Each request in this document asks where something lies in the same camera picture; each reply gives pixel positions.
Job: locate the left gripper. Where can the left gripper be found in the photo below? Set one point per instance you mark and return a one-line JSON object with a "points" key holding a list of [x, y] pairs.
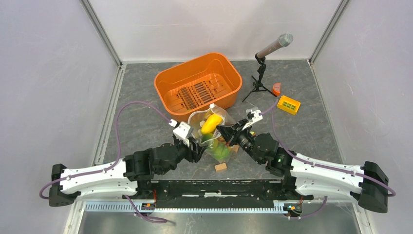
{"points": [[193, 155]]}

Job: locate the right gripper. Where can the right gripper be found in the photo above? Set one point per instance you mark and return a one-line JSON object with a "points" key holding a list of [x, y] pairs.
{"points": [[232, 133]]}

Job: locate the green toy lettuce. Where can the green toy lettuce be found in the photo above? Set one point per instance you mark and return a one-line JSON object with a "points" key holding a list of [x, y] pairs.
{"points": [[218, 150]]}

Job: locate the yellow toy mango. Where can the yellow toy mango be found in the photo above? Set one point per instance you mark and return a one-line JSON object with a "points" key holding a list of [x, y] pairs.
{"points": [[209, 126]]}

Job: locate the polka dot zip top bag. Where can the polka dot zip top bag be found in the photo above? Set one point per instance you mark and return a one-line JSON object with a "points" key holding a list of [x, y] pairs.
{"points": [[196, 120]]}

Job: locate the orange plastic basket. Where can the orange plastic basket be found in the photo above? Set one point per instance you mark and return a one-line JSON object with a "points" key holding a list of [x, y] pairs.
{"points": [[195, 84]]}

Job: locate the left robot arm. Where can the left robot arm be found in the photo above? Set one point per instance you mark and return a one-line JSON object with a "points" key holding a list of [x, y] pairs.
{"points": [[129, 176]]}

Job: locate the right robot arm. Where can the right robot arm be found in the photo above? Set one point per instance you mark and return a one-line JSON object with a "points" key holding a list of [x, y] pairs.
{"points": [[367, 184]]}

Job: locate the small tan wooden cube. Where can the small tan wooden cube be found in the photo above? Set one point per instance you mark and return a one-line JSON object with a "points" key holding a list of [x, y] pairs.
{"points": [[234, 148]]}

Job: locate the tan wooden block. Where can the tan wooden block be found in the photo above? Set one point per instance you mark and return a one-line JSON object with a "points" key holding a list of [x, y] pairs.
{"points": [[220, 167]]}

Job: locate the black microphone tripod stand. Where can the black microphone tripod stand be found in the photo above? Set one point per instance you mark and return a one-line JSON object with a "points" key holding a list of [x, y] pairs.
{"points": [[258, 85]]}

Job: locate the yellow window toy brick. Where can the yellow window toy brick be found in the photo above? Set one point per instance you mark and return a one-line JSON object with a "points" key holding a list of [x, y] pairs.
{"points": [[288, 105]]}

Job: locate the orange semicircle toy slice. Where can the orange semicircle toy slice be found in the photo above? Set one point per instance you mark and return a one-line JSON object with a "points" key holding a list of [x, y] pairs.
{"points": [[276, 89]]}

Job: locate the silver microphone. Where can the silver microphone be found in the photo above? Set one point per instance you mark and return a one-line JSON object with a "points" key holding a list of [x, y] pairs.
{"points": [[283, 40]]}

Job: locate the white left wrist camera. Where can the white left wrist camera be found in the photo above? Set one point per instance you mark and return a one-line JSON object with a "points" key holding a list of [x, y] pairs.
{"points": [[182, 131]]}

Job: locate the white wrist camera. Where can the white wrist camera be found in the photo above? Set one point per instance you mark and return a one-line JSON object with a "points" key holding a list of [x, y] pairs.
{"points": [[182, 131], [253, 115]]}

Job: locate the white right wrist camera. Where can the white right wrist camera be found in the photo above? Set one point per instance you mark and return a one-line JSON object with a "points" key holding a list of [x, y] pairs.
{"points": [[253, 115]]}

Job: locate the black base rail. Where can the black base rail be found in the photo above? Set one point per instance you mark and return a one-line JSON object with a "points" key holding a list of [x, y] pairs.
{"points": [[255, 193]]}

